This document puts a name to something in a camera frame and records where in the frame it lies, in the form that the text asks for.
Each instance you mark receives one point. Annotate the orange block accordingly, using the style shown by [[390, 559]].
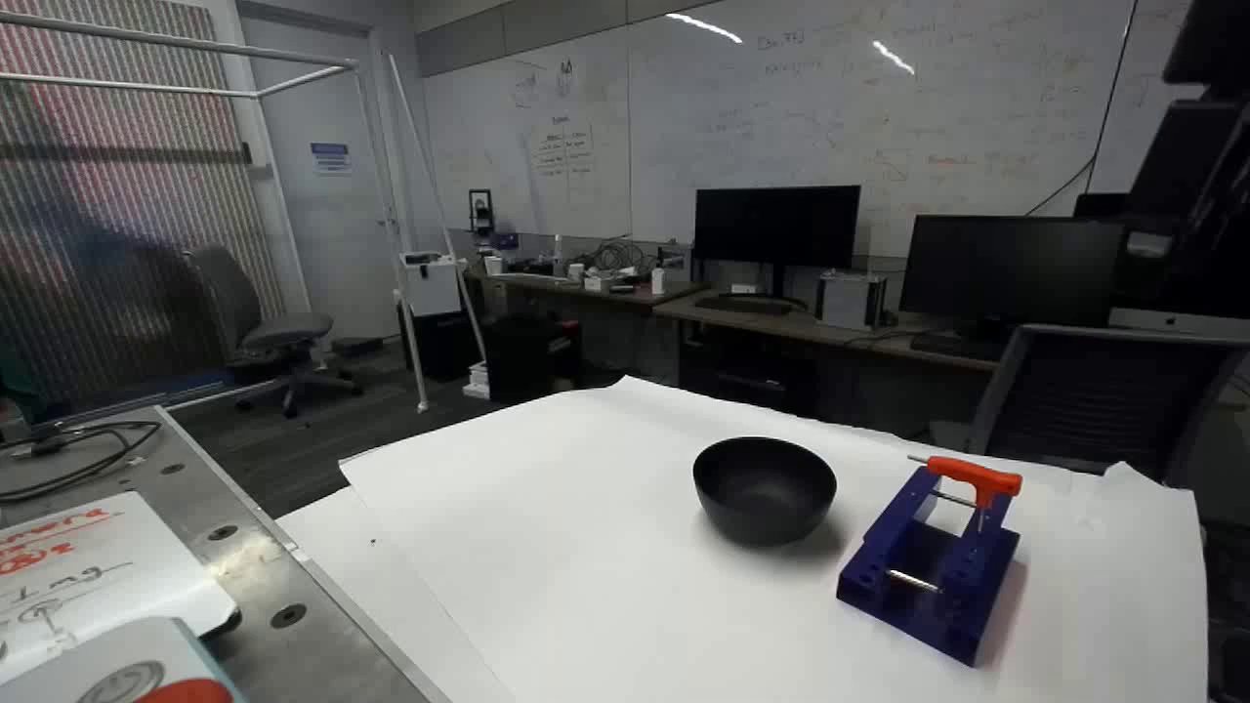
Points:
[[979, 479]]

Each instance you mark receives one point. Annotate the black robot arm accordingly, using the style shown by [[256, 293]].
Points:
[[1204, 170]]

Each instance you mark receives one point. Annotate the black bowl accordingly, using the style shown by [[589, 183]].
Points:
[[763, 494]]

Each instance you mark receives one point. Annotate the white cup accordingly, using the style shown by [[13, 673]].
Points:
[[658, 278]]

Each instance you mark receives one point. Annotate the black keyboard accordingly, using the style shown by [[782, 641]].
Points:
[[753, 303]]

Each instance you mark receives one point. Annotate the long wooden office desk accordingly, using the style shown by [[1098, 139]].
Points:
[[782, 326]]

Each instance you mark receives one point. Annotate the white table cloth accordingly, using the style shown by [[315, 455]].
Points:
[[589, 522]]

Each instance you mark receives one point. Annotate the small black computer monitor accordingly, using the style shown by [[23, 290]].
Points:
[[774, 224]]

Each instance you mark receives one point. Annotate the white box on desk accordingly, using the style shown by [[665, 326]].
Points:
[[848, 299]]

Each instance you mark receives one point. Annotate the white door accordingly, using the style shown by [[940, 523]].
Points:
[[335, 234]]

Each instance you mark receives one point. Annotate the large white paper sheet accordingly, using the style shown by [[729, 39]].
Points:
[[378, 586]]

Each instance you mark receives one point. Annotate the thin metal rod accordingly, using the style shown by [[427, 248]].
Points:
[[915, 579], [954, 496]]

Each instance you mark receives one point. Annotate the blue door sign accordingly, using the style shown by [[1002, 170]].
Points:
[[330, 155]]

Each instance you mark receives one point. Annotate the grey office swivel chair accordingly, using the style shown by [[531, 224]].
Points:
[[256, 326]]

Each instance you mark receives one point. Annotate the wide black computer monitor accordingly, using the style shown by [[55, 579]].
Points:
[[1011, 267]]

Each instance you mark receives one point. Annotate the blue perforated metal rack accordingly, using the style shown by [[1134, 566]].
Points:
[[940, 605]]

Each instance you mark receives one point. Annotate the black mesh back chair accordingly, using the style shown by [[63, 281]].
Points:
[[1087, 397]]

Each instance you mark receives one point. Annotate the paper with red writing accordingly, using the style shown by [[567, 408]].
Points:
[[91, 579]]

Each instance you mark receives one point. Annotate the white booklet with red print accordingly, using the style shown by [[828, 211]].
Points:
[[119, 670]]

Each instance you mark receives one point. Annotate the black wall device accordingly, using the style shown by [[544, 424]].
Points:
[[481, 211]]

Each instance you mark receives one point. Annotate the white metal frame bars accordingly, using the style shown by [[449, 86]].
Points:
[[171, 39]]

